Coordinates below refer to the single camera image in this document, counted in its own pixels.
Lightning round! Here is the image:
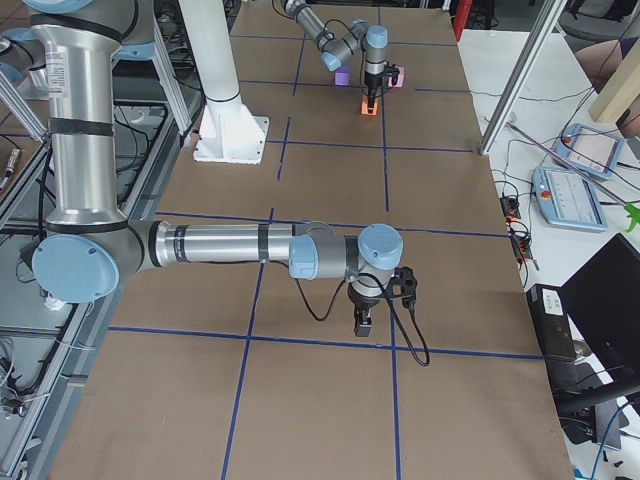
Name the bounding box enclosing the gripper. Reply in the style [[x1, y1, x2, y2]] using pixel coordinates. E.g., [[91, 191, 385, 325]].
[[347, 282, 384, 337], [364, 72, 383, 109]]

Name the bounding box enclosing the orange foam block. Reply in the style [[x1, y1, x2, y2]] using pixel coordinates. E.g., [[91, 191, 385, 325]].
[[361, 97, 379, 116]]

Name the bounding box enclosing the pink foam block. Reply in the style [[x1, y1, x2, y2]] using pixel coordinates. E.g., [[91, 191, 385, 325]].
[[390, 66, 405, 88]]

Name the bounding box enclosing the purple foam block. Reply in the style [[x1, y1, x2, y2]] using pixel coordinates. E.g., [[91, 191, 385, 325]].
[[334, 65, 350, 86]]

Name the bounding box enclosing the orange black usb hub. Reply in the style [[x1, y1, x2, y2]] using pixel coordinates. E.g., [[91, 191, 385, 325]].
[[500, 195, 521, 221]]

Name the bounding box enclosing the black computer box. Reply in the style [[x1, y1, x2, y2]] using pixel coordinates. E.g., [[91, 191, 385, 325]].
[[526, 284, 576, 362]]

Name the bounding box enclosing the near teach pendant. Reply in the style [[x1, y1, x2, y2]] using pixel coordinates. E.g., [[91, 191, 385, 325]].
[[532, 167, 608, 232]]

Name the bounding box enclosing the teach pendant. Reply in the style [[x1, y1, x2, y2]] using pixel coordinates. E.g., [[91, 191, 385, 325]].
[[532, 167, 608, 232], [555, 123, 625, 180]]

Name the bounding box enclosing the far teach pendant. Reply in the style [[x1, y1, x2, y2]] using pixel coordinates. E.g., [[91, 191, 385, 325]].
[[555, 123, 625, 180]]

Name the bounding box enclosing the black laptop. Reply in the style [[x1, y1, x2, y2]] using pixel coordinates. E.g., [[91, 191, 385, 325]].
[[560, 234, 639, 378]]

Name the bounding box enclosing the wooden beam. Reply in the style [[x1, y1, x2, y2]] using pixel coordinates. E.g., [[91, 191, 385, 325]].
[[589, 41, 640, 123]]

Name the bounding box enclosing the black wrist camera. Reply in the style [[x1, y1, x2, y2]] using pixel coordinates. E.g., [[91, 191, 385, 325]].
[[388, 267, 418, 309], [386, 65, 400, 87]]

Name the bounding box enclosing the black camera cable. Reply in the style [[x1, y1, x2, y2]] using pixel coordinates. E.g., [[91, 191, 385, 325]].
[[293, 275, 431, 368]]

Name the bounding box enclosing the aluminium frame post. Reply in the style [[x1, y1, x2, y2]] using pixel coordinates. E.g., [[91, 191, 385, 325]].
[[479, 0, 567, 155]]

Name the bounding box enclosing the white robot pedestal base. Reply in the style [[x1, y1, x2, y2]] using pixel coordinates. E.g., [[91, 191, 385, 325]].
[[179, 0, 269, 165]]

